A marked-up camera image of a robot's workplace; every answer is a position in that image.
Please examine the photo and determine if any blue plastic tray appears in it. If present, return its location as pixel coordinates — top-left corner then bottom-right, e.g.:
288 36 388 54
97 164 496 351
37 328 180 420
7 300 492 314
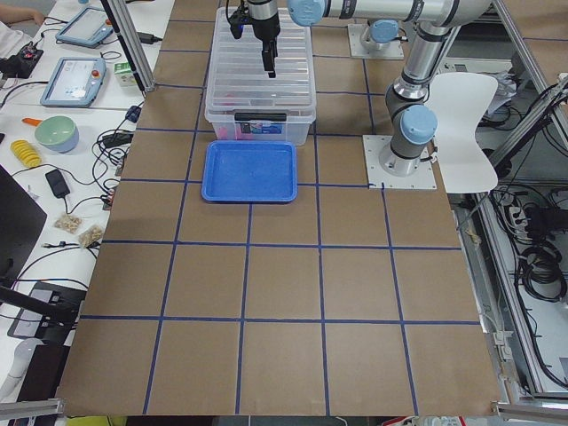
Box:
201 140 297 203

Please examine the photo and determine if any clear plastic storage box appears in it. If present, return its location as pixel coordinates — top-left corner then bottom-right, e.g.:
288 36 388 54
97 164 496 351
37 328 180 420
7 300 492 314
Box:
204 8 317 146

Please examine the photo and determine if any black monitor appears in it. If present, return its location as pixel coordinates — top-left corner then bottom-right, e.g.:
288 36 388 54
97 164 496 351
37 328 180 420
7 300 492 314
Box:
0 167 47 282

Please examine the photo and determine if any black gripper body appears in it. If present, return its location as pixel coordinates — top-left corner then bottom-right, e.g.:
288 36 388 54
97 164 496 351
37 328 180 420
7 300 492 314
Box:
247 0 280 42

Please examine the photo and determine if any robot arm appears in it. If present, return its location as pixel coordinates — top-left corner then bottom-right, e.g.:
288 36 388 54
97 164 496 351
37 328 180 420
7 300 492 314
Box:
287 0 490 177
360 20 406 51

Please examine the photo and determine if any black box latch handle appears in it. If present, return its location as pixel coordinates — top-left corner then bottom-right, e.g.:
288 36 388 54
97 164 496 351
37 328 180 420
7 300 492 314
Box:
234 112 288 122

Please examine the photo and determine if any white chair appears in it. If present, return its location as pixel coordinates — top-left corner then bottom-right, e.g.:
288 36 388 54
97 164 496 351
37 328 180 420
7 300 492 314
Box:
426 72 498 193

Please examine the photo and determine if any teach pendant tablet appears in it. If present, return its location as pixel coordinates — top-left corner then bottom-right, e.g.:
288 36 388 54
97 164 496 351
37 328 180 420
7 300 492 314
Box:
55 6 114 48
40 57 107 107

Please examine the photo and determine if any green white carton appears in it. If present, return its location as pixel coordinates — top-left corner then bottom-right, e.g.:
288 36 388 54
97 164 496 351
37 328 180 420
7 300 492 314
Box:
113 62 137 87

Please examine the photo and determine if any black power adapter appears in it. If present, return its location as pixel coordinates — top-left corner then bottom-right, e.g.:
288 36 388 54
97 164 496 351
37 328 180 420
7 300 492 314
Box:
45 170 70 199

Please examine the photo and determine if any clear plastic box lid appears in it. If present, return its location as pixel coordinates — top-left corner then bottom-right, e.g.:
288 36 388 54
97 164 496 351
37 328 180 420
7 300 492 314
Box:
205 6 316 123

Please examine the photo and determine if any yellow toy stack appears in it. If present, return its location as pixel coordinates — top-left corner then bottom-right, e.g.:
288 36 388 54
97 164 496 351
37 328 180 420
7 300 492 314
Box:
10 139 42 169

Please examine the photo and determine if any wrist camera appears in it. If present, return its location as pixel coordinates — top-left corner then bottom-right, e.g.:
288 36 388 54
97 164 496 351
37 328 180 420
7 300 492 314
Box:
228 8 249 40

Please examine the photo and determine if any aluminium frame post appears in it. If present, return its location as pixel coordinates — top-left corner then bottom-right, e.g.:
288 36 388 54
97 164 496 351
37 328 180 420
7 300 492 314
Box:
101 0 155 94

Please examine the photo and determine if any snack bag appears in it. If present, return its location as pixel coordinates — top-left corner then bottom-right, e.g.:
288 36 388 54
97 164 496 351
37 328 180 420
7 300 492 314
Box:
78 225 105 249
54 214 83 234

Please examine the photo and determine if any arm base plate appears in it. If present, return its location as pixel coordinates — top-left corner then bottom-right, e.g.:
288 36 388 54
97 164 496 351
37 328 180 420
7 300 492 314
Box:
363 135 437 191
347 24 404 60

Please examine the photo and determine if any green bowl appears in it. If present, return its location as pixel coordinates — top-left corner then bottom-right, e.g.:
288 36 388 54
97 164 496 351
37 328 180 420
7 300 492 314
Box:
35 115 79 154

